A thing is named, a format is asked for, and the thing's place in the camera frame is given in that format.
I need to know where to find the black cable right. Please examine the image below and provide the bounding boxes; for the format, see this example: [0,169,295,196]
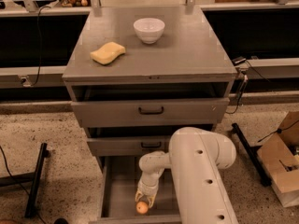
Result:
[225,56,275,116]

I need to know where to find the black metal stand left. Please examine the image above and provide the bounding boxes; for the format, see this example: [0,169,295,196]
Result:
[0,143,50,218]

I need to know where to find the black floor cable left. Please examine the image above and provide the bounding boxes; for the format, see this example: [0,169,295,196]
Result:
[0,145,48,224]

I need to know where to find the grey middle drawer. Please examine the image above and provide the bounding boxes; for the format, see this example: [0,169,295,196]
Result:
[87,136,170,157]

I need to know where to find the black metal leg right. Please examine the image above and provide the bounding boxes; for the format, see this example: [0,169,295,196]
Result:
[232,123,272,187]

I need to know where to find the black power cable left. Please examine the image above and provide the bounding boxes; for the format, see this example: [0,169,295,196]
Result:
[20,5,52,88]

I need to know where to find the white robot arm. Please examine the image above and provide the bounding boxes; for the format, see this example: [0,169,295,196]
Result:
[135,127,238,224]

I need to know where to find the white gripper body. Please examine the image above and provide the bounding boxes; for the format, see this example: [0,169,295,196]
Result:
[137,172,162,197]

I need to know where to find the grey bottom drawer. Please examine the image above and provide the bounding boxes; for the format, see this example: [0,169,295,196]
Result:
[89,156,181,224]

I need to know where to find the grey drawer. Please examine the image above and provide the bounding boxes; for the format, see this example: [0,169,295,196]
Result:
[87,136,170,157]
[89,156,181,224]
[72,98,229,128]

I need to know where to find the yellow sponge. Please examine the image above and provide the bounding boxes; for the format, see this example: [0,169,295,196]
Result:
[90,42,126,65]

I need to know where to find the grey drawer cabinet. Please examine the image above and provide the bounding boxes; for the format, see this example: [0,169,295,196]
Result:
[62,5,238,173]

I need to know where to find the brown cardboard box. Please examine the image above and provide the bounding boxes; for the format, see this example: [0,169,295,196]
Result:
[257,112,299,207]

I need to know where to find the small orange fruit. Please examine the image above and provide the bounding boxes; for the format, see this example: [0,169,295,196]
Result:
[135,201,149,215]

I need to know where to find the white ceramic bowl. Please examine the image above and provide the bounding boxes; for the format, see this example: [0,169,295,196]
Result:
[134,18,165,44]

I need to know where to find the grey top drawer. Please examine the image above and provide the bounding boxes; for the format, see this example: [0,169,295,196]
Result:
[72,98,229,128]

